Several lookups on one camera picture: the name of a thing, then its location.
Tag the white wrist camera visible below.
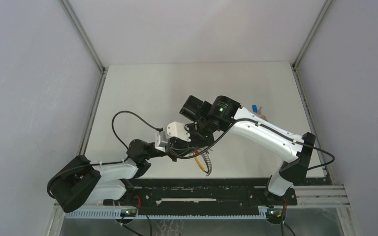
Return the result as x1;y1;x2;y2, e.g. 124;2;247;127
165;121;191;142
154;131;168;152

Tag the metal keyring with small rings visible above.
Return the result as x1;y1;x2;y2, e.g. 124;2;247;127
194;151;213;177

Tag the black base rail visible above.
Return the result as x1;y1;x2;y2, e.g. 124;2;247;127
102;177;299;217

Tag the left camera cable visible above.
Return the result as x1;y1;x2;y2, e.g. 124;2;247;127
46;111;163;199

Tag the right aluminium frame post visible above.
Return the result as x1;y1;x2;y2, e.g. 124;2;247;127
291;0;361;236

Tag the blue key tag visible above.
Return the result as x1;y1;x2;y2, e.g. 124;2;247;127
252;105;258;113

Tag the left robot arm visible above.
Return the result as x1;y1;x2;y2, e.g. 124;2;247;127
46;139;177;213

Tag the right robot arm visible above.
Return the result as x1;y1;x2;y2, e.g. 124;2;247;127
180;95;315;205

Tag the aluminium frame post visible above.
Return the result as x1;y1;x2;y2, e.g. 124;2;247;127
47;0;108;236
291;0;361;236

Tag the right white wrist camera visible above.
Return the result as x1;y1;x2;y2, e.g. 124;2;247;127
165;121;191;142

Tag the white cable duct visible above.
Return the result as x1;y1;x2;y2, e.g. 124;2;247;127
65;208;268;220

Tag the left aluminium frame post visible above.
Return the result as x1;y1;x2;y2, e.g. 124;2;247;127
47;0;108;236

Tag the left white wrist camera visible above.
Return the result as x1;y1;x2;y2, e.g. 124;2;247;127
154;131;168;152

